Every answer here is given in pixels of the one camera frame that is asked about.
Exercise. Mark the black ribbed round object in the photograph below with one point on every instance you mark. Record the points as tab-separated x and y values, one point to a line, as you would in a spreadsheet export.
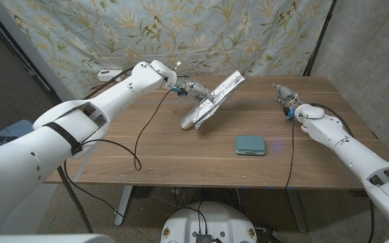
143	192

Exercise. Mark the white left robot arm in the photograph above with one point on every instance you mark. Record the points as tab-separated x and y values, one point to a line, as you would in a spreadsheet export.
63	131

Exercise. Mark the blue storage bin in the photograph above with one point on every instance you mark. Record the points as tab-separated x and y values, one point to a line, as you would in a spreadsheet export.
12	133

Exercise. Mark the teal sponge block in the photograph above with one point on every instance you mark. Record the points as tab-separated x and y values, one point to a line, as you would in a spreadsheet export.
250	145

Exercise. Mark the aluminum foil roll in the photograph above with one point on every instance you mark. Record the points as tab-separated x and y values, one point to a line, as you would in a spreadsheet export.
225	87

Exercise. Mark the white power strip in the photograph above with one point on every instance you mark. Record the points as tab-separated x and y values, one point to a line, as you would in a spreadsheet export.
108	75

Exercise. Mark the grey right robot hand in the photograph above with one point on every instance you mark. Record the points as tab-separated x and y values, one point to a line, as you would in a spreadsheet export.
287	98

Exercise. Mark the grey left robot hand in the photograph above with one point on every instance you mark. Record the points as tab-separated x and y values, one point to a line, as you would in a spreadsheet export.
194	89

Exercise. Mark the floral backdrop cloth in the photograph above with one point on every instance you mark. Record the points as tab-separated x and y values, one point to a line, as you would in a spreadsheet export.
214	33

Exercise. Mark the grey table leg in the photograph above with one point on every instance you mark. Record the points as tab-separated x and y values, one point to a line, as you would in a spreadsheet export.
123	206
297	211

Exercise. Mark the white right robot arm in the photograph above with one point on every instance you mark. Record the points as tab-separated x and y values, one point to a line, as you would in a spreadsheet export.
356	152

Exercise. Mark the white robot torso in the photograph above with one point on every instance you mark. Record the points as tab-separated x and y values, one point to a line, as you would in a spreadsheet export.
211	219

